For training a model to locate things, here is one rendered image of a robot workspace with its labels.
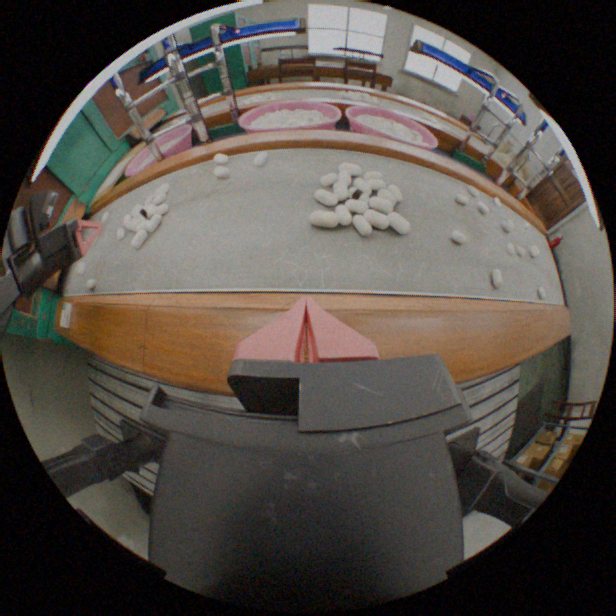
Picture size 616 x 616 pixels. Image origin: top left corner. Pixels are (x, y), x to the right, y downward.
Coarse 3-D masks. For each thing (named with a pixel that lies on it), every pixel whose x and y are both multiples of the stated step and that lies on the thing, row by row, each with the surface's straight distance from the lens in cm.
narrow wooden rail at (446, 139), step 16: (224, 112) 77; (240, 112) 75; (384, 112) 75; (400, 112) 81; (192, 128) 83; (208, 128) 81; (432, 128) 83; (160, 144) 93; (448, 144) 90; (480, 160) 102; (496, 160) 112; (496, 176) 114; (512, 176) 120
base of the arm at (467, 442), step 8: (464, 432) 46; (472, 432) 47; (448, 440) 43; (456, 440) 44; (464, 440) 46; (472, 440) 49; (456, 448) 41; (464, 448) 42; (472, 448) 50; (456, 456) 39; (464, 456) 39; (456, 464) 38; (464, 464) 39; (456, 472) 39
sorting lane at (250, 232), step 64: (192, 192) 40; (256, 192) 32; (448, 192) 46; (128, 256) 42; (192, 256) 29; (256, 256) 24; (320, 256) 23; (384, 256) 25; (448, 256) 32; (512, 256) 54
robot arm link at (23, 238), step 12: (12, 216) 39; (24, 216) 40; (12, 228) 39; (24, 228) 39; (12, 240) 38; (24, 240) 38; (12, 252) 38; (0, 264) 41; (12, 276) 35; (0, 288) 35; (12, 288) 35; (0, 300) 34; (12, 300) 34; (0, 312) 34
